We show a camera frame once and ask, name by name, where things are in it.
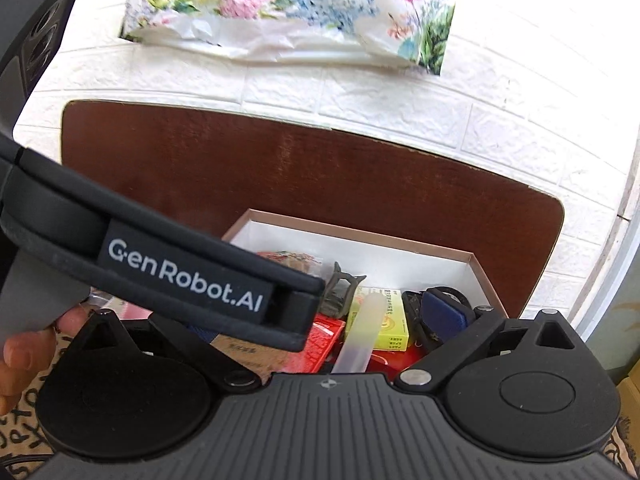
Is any dark grey plastic clip stand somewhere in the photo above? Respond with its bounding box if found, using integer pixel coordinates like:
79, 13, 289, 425
319, 262, 366, 320

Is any person's left hand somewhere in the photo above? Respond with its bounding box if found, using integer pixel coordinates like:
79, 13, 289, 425
0, 304, 93, 415

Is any leopard letter print blanket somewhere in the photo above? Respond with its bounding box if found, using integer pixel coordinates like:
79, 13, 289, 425
1, 330, 70, 479

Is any yellow small box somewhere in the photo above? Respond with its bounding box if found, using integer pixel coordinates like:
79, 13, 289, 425
345, 286, 410, 351

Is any translucent white plastic tube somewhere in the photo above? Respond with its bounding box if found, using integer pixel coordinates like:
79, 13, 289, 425
332, 292, 386, 374

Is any pink cardboard storage box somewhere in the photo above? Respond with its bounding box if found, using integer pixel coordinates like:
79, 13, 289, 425
222, 209, 506, 312

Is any red packet in box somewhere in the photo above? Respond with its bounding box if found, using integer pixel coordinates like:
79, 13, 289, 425
279, 314, 426, 379

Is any dark red wooden headboard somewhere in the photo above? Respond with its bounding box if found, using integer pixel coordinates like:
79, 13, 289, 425
61, 100, 564, 315

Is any floral cloth on wall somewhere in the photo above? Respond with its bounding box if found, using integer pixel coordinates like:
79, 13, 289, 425
120, 0, 456, 75

